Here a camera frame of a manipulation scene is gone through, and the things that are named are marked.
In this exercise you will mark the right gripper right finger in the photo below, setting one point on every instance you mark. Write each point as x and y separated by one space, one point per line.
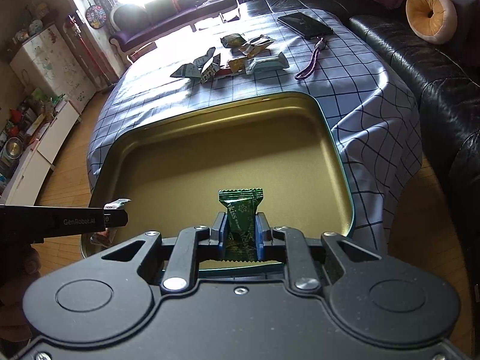
263 235

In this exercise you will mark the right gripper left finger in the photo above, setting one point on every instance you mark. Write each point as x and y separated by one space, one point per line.
218 235

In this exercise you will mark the green candy wrapper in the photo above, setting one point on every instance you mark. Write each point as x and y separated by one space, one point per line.
241 206

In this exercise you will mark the silver foil snack packet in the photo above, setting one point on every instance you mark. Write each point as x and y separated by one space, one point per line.
114 218

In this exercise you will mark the brown patterned snack packet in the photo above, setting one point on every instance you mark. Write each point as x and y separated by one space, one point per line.
210 68

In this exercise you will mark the green garlic pea packet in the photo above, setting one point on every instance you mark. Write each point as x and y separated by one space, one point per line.
233 41

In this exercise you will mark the low white tv cabinet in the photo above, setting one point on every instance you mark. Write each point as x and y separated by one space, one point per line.
38 159

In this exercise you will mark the gold metal tin tray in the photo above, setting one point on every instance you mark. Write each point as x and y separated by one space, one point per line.
170 171

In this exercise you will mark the red white snack bar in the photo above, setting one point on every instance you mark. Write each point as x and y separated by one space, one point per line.
226 72

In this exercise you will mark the white cartoon drawer cabinet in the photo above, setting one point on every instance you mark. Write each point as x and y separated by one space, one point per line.
46 62

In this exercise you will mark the grey triangular snack packet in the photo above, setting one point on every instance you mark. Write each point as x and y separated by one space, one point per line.
187 70

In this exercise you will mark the light blue wafer bar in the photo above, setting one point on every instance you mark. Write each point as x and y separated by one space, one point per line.
266 63

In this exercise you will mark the small yellow snack packet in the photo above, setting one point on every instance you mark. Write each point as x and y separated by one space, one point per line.
237 64

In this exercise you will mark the dark snack packet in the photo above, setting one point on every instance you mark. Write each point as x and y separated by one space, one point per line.
199 62

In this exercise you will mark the white checkered tablecloth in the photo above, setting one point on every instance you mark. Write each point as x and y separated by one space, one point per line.
371 112

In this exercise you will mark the red stick vacuum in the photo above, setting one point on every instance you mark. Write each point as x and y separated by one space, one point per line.
72 24

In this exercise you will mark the black smartphone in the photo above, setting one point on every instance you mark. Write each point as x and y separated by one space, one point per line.
305 26

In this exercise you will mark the purple chaise lounge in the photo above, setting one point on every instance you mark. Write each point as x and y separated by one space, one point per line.
136 26

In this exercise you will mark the black leather sofa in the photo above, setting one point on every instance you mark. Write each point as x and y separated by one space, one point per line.
445 82

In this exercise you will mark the round orange white cushion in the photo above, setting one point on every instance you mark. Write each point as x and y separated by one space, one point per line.
434 21

